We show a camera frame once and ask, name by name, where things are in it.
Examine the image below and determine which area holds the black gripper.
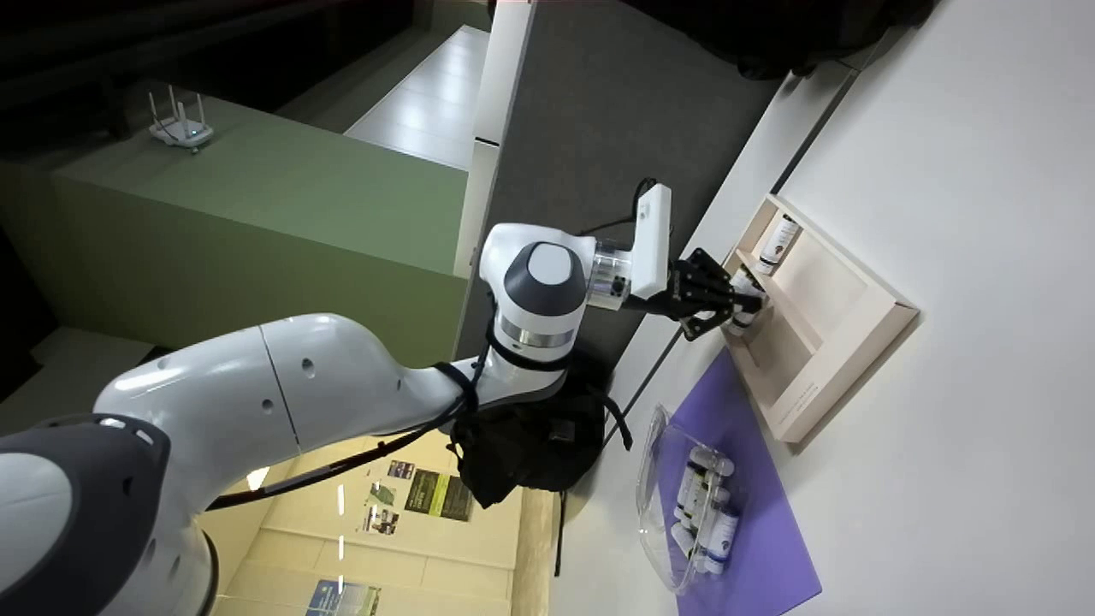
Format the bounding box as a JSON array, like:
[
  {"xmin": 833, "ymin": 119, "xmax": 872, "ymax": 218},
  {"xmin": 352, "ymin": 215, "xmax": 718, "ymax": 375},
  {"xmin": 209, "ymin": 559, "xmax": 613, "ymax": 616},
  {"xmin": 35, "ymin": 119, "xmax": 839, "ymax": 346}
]
[{"xmin": 660, "ymin": 247, "xmax": 770, "ymax": 343}]

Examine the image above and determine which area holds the wooden segmented tray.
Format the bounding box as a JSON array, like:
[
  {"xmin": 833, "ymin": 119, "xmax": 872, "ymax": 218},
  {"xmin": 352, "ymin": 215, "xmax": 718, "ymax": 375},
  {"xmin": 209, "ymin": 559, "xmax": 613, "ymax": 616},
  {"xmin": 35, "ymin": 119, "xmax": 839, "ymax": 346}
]
[{"xmin": 713, "ymin": 191, "xmax": 925, "ymax": 451}]

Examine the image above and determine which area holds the white bottle dark blue label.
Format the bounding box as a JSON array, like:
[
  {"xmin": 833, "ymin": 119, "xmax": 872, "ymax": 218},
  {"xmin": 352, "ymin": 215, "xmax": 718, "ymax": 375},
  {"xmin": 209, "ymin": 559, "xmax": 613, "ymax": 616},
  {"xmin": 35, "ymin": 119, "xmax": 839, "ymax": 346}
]
[{"xmin": 680, "ymin": 445, "xmax": 738, "ymax": 481}]

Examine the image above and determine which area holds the white bottle green band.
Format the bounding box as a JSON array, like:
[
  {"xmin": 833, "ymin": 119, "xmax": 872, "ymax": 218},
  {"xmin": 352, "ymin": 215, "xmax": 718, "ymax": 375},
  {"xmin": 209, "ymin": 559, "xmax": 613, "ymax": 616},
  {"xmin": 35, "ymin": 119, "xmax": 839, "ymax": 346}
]
[{"xmin": 673, "ymin": 473, "xmax": 713, "ymax": 529}]

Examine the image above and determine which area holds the white bottle black cap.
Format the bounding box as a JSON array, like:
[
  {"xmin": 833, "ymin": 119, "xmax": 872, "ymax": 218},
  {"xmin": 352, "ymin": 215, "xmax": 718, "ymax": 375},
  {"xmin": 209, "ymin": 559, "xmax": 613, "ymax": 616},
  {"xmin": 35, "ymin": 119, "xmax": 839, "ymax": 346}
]
[{"xmin": 696, "ymin": 507, "xmax": 746, "ymax": 551}]

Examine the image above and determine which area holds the white object on cloth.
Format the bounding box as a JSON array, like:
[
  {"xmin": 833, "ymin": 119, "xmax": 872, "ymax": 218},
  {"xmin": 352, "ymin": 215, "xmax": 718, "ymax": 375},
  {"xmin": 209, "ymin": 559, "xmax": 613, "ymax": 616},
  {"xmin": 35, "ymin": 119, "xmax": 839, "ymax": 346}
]
[{"xmin": 636, "ymin": 403, "xmax": 749, "ymax": 598}]

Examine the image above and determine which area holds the black fabric bag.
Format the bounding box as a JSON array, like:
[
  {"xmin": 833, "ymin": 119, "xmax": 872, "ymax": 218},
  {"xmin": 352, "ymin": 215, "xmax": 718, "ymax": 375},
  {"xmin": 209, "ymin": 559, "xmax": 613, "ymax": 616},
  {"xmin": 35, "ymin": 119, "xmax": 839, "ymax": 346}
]
[{"xmin": 450, "ymin": 362, "xmax": 636, "ymax": 515}]

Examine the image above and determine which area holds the purple mat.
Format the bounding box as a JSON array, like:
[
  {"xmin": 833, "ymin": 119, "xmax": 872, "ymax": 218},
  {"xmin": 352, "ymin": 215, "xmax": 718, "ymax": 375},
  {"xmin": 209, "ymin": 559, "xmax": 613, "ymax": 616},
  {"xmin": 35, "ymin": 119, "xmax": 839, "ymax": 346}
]
[{"xmin": 651, "ymin": 346, "xmax": 825, "ymax": 616}]

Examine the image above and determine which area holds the black bulky object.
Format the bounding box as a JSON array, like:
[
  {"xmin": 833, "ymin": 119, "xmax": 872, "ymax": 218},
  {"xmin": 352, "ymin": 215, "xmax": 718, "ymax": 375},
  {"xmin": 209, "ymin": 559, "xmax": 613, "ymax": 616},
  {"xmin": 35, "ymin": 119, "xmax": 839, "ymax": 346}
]
[{"xmin": 629, "ymin": 0, "xmax": 943, "ymax": 82}]

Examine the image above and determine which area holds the green partition cabinet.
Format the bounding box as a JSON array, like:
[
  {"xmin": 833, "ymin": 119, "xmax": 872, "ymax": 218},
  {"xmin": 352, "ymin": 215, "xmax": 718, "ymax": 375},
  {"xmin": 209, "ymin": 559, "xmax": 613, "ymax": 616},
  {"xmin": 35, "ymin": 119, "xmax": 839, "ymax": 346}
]
[{"xmin": 49, "ymin": 95, "xmax": 471, "ymax": 370}]

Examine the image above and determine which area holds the blue framed picture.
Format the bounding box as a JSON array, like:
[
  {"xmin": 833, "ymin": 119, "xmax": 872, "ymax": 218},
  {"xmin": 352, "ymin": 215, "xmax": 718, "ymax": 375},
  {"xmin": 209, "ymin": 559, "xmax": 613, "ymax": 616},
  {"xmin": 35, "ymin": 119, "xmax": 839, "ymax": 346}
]
[{"xmin": 303, "ymin": 577, "xmax": 385, "ymax": 616}]

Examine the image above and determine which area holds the white wifi router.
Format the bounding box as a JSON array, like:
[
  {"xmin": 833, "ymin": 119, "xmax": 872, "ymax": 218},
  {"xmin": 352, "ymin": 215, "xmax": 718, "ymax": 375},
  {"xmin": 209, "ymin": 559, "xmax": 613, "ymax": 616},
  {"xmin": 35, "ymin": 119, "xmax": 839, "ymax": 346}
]
[{"xmin": 141, "ymin": 80, "xmax": 221, "ymax": 156}]

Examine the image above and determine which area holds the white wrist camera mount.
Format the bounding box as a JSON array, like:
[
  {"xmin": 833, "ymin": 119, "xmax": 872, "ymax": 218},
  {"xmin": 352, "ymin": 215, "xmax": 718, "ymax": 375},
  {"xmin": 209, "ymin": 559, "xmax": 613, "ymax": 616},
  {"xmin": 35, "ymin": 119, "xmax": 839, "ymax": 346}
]
[{"xmin": 629, "ymin": 183, "xmax": 678, "ymax": 305}]

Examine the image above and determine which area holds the dark wall poster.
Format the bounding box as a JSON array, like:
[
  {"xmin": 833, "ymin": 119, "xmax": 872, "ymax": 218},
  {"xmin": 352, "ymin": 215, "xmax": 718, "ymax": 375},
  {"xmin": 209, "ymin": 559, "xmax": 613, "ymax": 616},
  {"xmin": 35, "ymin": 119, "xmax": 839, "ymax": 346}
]
[{"xmin": 401, "ymin": 465, "xmax": 471, "ymax": 524}]

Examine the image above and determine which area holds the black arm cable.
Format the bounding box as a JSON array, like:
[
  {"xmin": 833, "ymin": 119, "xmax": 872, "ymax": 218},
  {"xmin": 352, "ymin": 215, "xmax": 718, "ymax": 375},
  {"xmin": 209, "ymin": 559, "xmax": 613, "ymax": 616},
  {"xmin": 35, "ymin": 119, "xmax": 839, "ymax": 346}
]
[{"xmin": 202, "ymin": 183, "xmax": 689, "ymax": 515}]

